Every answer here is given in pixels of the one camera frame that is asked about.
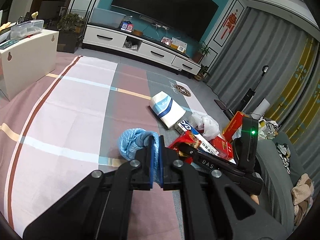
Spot grey window curtains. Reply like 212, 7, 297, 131
206, 6, 320, 170

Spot light blue plastic bag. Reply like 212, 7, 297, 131
117, 128, 160, 185

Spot clear plastic organizer box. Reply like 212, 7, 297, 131
10, 20, 44, 40

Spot black upright vacuum cleaner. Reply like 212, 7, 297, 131
235, 65, 269, 112

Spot dark planter with plants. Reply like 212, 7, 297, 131
57, 13, 86, 54

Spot white tv cabinet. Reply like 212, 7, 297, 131
82, 23, 201, 75

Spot potted plant by cabinet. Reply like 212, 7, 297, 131
194, 64, 210, 81

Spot white plastic bag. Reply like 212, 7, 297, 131
188, 113, 220, 141

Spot white blue ointment box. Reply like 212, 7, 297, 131
175, 120, 219, 156

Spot red snack wrapper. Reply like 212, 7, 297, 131
169, 131, 201, 164

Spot white paper roll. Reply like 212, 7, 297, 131
251, 98, 270, 120

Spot red chinese knot decoration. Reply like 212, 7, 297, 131
221, 9, 238, 39

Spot large black television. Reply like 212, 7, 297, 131
112, 0, 219, 41

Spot red orange shopping bag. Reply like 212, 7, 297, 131
222, 111, 247, 142

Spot red cigarette carton box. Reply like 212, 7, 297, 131
210, 136, 233, 161

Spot person's right hand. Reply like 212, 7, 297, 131
250, 194, 259, 205

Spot grey sofa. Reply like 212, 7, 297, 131
256, 132, 314, 235

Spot potted plant on cabinet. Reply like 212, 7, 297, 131
192, 41, 210, 63

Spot plaid table cloth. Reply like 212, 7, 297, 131
1, 51, 228, 236

